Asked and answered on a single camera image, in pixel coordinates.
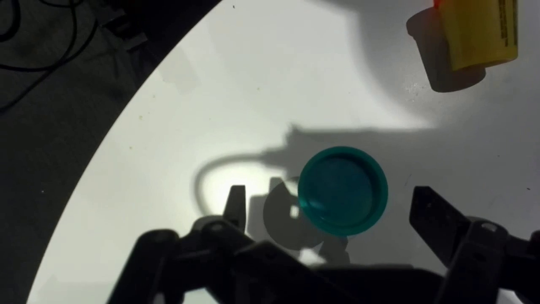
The teal lid play-dough tub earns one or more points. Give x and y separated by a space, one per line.
344 191

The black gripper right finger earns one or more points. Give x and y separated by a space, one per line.
438 223

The yellow tub with orange lid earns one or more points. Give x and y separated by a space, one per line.
480 32

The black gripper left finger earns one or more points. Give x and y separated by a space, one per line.
236 210

